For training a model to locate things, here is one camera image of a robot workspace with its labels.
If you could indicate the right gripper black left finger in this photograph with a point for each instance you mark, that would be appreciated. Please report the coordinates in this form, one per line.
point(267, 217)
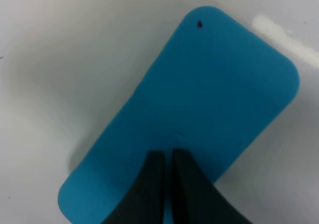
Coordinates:
point(144, 201)

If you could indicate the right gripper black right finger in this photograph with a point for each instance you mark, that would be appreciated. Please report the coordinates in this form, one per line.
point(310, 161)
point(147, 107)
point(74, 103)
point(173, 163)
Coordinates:
point(194, 199)

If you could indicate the blue whiteboard eraser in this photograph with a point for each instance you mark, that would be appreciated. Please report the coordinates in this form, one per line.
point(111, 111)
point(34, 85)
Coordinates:
point(213, 89)

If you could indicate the white whiteboard with aluminium frame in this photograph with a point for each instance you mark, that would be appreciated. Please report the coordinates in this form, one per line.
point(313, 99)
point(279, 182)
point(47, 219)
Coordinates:
point(67, 66)

